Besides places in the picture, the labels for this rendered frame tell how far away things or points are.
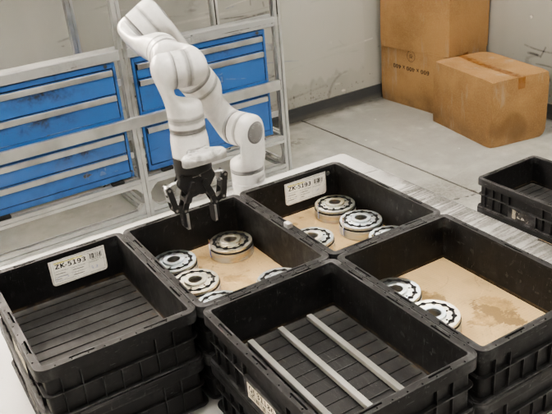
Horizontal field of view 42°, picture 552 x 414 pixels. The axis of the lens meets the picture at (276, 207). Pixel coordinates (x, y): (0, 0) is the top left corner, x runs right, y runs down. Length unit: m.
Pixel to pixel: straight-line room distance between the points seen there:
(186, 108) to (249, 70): 2.37
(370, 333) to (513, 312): 0.28
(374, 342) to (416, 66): 3.83
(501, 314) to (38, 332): 0.92
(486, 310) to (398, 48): 3.81
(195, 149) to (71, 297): 0.46
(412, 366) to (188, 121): 0.61
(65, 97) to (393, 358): 2.33
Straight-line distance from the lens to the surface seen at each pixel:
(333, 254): 1.47
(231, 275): 1.63
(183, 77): 1.37
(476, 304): 1.51
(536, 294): 1.50
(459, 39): 4.95
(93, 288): 1.68
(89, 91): 3.40
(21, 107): 3.32
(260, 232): 1.68
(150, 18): 1.65
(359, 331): 1.42
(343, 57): 5.18
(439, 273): 1.60
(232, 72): 3.69
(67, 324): 1.57
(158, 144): 3.59
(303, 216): 1.85
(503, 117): 4.47
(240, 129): 1.89
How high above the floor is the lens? 1.66
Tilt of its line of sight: 26 degrees down
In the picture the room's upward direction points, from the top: 5 degrees counter-clockwise
